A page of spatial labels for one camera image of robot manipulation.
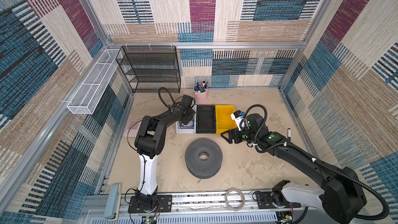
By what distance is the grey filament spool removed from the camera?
0.82 meters

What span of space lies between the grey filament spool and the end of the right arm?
0.51ft

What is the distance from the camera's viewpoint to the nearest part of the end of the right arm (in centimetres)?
70
